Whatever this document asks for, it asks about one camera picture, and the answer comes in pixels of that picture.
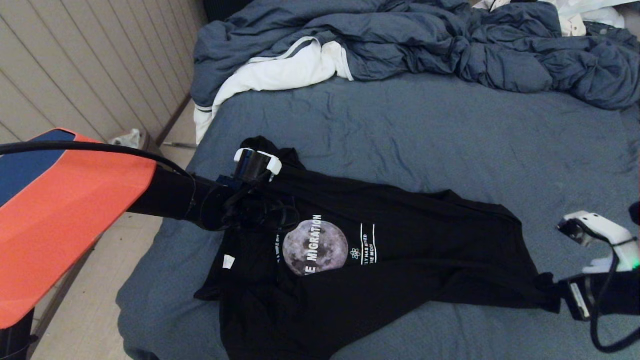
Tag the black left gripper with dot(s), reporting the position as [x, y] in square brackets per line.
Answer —
[270, 215]

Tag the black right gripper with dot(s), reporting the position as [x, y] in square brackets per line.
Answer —
[615, 295]

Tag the black moon print t-shirt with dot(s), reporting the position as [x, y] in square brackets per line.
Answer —
[400, 260]

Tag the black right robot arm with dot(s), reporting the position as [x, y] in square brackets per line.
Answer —
[636, 212]

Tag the white garment with grey stripe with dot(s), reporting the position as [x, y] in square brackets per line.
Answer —
[280, 72]

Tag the blue bed sheet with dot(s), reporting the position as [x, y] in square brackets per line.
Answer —
[400, 140]

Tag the crumpled blue duvet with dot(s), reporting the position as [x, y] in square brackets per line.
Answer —
[425, 40]

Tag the white pillow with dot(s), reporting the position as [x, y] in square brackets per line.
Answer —
[600, 15]

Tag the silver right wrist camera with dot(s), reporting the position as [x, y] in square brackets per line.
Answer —
[600, 235]

